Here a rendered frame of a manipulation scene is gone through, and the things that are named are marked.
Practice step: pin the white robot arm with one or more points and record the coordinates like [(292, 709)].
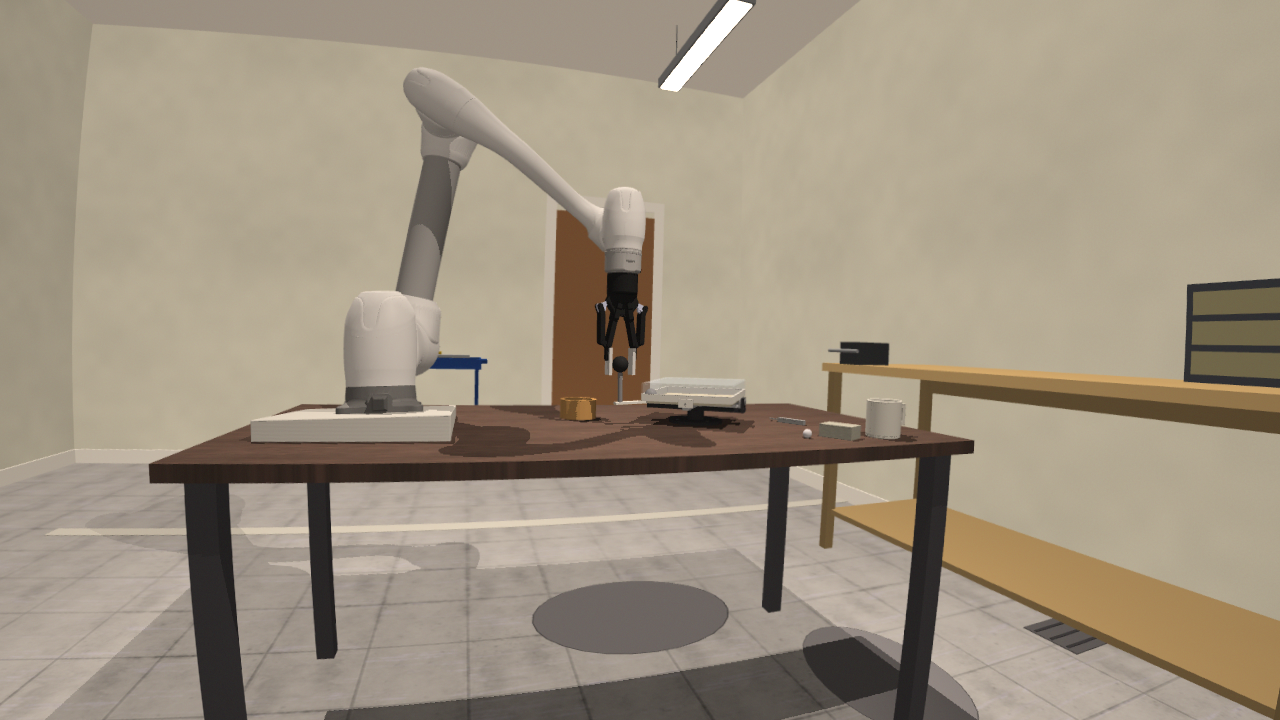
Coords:
[(383, 338)]

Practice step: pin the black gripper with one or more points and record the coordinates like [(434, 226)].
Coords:
[(622, 290)]

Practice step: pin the white mug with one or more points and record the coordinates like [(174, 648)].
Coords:
[(883, 418)]

